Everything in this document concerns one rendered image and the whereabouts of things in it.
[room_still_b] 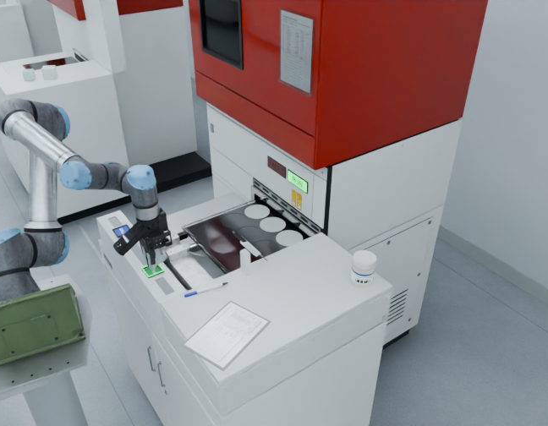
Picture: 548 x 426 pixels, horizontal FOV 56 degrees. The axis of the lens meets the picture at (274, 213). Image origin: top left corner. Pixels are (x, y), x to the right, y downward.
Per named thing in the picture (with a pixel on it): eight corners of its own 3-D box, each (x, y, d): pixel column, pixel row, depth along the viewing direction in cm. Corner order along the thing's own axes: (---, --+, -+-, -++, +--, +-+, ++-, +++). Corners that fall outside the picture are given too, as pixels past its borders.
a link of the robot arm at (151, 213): (138, 212, 146) (128, 199, 152) (140, 225, 149) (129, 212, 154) (162, 204, 150) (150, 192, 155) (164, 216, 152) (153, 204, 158)
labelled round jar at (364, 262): (362, 270, 164) (364, 247, 158) (377, 282, 159) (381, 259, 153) (345, 279, 160) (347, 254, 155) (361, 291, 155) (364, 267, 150)
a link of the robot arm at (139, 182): (138, 160, 149) (160, 167, 145) (144, 191, 155) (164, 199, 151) (117, 171, 144) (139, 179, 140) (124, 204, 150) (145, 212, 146)
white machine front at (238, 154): (216, 172, 246) (210, 92, 223) (326, 260, 190) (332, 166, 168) (210, 174, 244) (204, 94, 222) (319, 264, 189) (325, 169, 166)
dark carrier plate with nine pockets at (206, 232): (261, 200, 211) (261, 199, 211) (314, 242, 188) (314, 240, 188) (186, 228, 195) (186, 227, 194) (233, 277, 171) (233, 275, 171)
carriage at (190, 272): (176, 243, 194) (175, 237, 193) (225, 297, 169) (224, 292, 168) (156, 250, 190) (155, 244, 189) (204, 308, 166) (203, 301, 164)
